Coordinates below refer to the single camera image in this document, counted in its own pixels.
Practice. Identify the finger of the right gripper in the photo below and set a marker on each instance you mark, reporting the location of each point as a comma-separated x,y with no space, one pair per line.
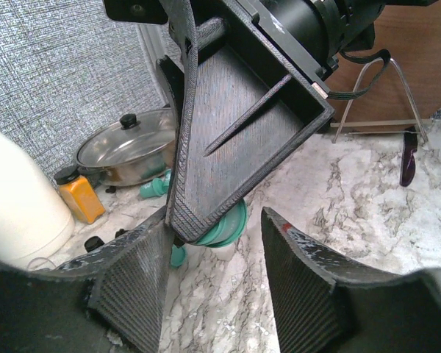
239,113

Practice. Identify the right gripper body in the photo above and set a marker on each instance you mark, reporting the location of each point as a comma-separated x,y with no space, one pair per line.
298,35

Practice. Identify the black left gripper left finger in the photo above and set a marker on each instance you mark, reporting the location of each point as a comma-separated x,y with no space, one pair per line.
109,300

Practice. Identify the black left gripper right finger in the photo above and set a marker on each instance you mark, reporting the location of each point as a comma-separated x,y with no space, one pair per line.
324,301

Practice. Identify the black coffee capsule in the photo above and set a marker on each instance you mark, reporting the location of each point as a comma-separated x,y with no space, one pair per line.
119,233
93,243

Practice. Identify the metal board stand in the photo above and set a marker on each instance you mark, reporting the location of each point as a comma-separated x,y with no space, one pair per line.
390,105

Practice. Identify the round wooden cutting board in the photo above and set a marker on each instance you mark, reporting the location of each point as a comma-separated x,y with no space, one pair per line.
413,37

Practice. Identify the steel pot with lid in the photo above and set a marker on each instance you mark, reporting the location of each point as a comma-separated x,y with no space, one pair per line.
130,151

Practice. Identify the orange spice bottle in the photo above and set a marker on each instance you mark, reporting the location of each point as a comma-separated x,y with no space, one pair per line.
79,195

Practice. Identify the white thermos jug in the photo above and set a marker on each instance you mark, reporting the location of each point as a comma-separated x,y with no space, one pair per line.
34,221

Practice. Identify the dark purple spatula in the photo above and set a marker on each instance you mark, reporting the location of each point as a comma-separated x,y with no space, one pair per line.
408,164

